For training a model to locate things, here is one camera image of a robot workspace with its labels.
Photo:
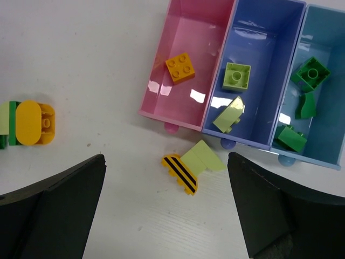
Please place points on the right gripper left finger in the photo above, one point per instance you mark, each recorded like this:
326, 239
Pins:
52, 218

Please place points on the small dark green lego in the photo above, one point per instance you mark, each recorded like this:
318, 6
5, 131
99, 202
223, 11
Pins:
11, 139

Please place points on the dark green lego brick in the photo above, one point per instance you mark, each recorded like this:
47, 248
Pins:
310, 75
288, 138

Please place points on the dark green wedge lego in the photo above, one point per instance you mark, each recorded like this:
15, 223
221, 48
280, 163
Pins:
306, 107

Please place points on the light yellow lego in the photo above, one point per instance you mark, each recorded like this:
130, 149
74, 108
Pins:
201, 157

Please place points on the lime yellow lego brick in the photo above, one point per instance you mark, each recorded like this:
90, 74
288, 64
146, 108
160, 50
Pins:
236, 77

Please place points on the purple plastic bin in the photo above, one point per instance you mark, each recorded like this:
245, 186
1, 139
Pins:
262, 34

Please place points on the pink plastic bin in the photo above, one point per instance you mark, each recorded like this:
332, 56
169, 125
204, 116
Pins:
198, 28

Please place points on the orange rounded lego brick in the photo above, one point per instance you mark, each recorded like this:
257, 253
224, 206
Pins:
35, 123

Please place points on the light yellow lego brick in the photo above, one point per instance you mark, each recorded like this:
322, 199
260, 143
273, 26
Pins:
231, 115

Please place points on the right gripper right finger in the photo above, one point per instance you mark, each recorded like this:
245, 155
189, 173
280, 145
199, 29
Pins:
280, 218

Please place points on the orange striped lego brick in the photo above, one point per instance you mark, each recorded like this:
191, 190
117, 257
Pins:
178, 169

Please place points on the light blue plastic bin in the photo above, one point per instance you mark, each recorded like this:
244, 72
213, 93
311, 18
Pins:
321, 36

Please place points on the pale yellow lego brick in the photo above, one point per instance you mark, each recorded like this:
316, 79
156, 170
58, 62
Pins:
4, 118

